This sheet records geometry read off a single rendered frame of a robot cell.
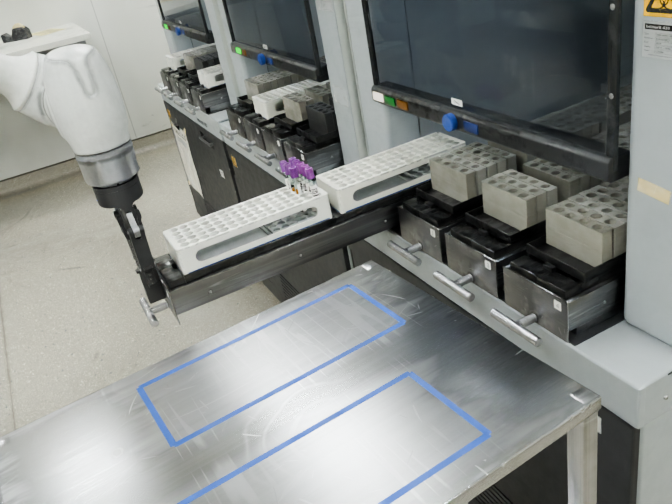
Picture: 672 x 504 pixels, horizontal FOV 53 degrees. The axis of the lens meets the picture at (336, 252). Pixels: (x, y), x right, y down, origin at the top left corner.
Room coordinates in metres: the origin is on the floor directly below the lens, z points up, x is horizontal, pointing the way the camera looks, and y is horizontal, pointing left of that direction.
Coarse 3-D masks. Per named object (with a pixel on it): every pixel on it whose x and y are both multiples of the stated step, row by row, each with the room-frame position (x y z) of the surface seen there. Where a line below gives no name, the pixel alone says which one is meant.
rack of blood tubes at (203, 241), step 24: (288, 192) 1.19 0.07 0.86; (216, 216) 1.14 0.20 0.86; (240, 216) 1.12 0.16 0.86; (264, 216) 1.11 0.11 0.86; (288, 216) 1.17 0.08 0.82; (312, 216) 1.17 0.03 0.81; (168, 240) 1.08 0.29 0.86; (192, 240) 1.06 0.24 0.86; (216, 240) 1.06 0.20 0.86; (240, 240) 1.14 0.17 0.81; (264, 240) 1.09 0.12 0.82; (192, 264) 1.04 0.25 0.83
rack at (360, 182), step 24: (408, 144) 1.31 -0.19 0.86; (432, 144) 1.29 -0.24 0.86; (456, 144) 1.27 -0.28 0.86; (336, 168) 1.26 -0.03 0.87; (360, 168) 1.23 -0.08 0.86; (384, 168) 1.21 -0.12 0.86; (408, 168) 1.21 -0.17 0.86; (336, 192) 1.16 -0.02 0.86; (360, 192) 1.25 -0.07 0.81; (384, 192) 1.19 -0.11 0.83
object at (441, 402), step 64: (256, 320) 0.84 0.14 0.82; (320, 320) 0.80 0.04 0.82; (384, 320) 0.77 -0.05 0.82; (448, 320) 0.74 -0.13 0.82; (128, 384) 0.74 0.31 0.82; (192, 384) 0.72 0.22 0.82; (256, 384) 0.69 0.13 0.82; (320, 384) 0.66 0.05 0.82; (384, 384) 0.64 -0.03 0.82; (448, 384) 0.62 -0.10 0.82; (512, 384) 0.60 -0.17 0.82; (576, 384) 0.58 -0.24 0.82; (0, 448) 0.67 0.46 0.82; (64, 448) 0.64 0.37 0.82; (128, 448) 0.62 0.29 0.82; (192, 448) 0.60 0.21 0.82; (256, 448) 0.58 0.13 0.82; (320, 448) 0.56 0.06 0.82; (384, 448) 0.54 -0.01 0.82; (448, 448) 0.52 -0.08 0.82; (512, 448) 0.50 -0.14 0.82; (576, 448) 0.55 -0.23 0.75
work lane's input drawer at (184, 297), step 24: (408, 192) 1.20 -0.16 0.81; (336, 216) 1.14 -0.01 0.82; (360, 216) 1.15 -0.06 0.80; (384, 216) 1.16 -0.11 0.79; (288, 240) 1.10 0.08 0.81; (312, 240) 1.11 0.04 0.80; (336, 240) 1.12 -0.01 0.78; (360, 240) 1.14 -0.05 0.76; (168, 264) 1.08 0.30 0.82; (216, 264) 1.05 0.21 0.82; (240, 264) 1.05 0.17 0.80; (264, 264) 1.07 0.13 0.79; (288, 264) 1.08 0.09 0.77; (168, 288) 1.02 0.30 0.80; (192, 288) 1.02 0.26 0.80; (216, 288) 1.03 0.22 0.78; (240, 288) 1.05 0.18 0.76; (144, 312) 1.05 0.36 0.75
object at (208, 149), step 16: (208, 0) 2.31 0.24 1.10; (160, 16) 3.02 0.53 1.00; (208, 16) 2.36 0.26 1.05; (224, 32) 2.26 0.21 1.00; (176, 48) 2.94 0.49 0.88; (224, 48) 2.27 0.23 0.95; (224, 64) 2.32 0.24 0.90; (176, 96) 2.72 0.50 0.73; (176, 112) 2.80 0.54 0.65; (208, 112) 2.36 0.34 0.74; (224, 112) 2.32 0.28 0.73; (192, 128) 2.60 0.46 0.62; (208, 128) 2.36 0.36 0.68; (192, 144) 2.68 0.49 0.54; (208, 144) 2.38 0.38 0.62; (224, 144) 2.24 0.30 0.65; (208, 160) 2.49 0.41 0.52; (224, 160) 2.27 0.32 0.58; (208, 176) 2.57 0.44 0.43; (224, 176) 2.33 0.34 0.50; (192, 192) 2.98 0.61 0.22; (208, 192) 2.65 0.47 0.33; (224, 192) 2.39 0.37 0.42; (208, 208) 2.73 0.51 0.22; (224, 208) 2.46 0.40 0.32
